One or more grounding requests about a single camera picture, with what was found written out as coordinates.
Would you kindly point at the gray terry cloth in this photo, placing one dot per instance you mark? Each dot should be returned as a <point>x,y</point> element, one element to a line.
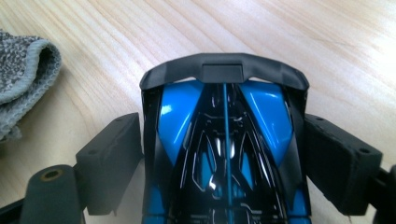
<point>21,71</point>

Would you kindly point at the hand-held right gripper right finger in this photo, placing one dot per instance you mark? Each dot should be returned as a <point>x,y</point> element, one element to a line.
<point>339,165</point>

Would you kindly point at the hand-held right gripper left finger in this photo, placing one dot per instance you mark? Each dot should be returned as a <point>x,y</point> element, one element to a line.
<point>109,165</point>

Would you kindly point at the blue and black toy car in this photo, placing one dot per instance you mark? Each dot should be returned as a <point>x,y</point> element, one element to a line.
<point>224,140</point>

